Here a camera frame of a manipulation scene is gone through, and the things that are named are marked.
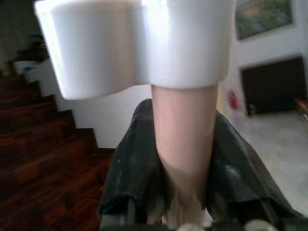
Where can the small red object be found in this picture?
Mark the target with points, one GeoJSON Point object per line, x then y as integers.
{"type": "Point", "coordinates": [233, 98]}

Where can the dark wooden staircase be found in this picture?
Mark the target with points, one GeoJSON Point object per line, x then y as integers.
{"type": "Point", "coordinates": [48, 156]}

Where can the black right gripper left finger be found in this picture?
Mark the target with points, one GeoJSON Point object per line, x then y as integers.
{"type": "Point", "coordinates": [134, 156]}

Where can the framed landscape painting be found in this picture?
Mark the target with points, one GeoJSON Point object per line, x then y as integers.
{"type": "Point", "coordinates": [262, 16]}

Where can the dark wooden cabinet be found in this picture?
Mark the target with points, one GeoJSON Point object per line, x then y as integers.
{"type": "Point", "coordinates": [272, 86]}

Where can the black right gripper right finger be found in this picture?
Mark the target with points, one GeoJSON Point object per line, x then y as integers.
{"type": "Point", "coordinates": [240, 168]}

